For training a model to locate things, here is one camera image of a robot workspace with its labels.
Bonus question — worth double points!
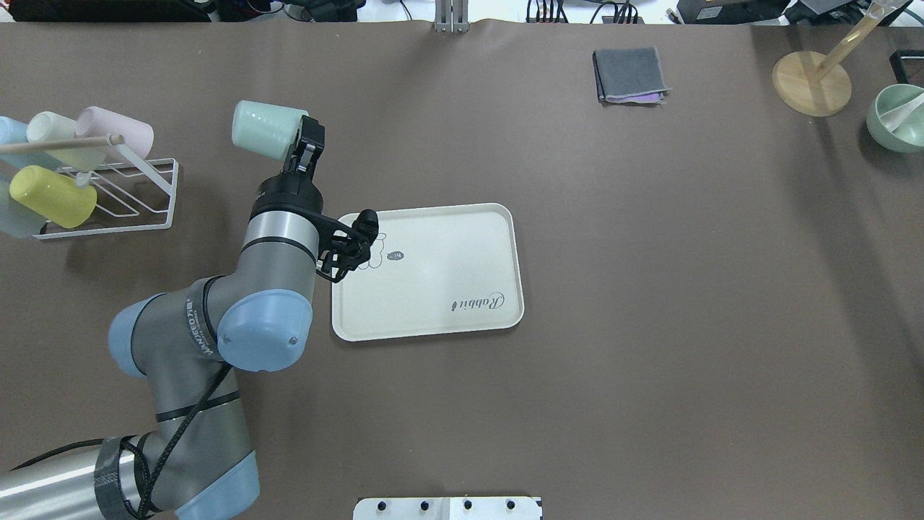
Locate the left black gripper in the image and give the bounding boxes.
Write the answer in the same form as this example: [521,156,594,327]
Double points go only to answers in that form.
[251,116,326,217]

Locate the sage green cup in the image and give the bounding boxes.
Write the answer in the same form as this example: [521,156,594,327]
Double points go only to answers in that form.
[231,100,309,161]

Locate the cream rabbit tray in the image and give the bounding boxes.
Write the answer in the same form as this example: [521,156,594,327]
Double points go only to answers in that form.
[332,203,525,342]

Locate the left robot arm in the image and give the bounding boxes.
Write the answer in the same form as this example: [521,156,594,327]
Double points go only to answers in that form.
[2,102,378,519]

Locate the pink cup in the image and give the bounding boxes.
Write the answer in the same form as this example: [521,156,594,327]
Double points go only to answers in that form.
[75,106,154,159]

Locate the yellow-green cup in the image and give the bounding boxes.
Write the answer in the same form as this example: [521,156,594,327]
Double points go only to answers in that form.
[9,165,97,228]

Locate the white cream cup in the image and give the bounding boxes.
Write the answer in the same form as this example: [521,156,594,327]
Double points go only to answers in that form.
[26,111,97,171]

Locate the light blue cup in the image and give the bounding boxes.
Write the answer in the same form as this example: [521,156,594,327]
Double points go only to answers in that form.
[1,116,62,170]

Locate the pale grey-blue cup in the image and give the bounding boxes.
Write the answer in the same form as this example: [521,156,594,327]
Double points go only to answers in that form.
[1,177,47,239]

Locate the folded grey cloth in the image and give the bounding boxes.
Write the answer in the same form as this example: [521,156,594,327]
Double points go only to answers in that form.
[592,46,669,105]

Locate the wooden mug tree stand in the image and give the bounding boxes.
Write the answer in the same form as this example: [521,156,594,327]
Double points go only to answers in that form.
[771,1,908,116]

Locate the white ceramic spoon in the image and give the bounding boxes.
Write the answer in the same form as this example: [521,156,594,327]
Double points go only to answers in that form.
[880,92,924,133]

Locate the green bowl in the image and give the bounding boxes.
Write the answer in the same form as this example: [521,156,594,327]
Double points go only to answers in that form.
[866,84,923,152]

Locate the white wire cup rack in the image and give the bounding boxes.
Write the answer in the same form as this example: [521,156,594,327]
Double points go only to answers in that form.
[33,144,180,241]

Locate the wooden rack handle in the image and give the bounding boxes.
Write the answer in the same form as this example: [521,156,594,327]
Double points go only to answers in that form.
[0,134,125,155]

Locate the aluminium frame post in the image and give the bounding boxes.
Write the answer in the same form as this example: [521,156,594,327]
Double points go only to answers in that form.
[433,0,471,34]

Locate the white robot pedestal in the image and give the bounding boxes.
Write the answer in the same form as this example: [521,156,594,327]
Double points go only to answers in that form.
[352,496,544,519]

